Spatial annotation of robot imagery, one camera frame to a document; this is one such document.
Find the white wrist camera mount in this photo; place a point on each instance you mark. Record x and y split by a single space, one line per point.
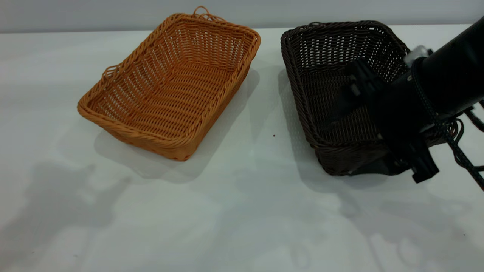
416 54

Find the orange-brown woven wicker basket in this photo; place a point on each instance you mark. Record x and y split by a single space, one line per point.
177 94

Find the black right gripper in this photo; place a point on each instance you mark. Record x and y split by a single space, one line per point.
402 109

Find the dark brown woven wicker basket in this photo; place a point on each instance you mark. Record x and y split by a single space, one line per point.
321 75

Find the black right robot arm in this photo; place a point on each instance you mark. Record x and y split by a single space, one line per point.
453 71

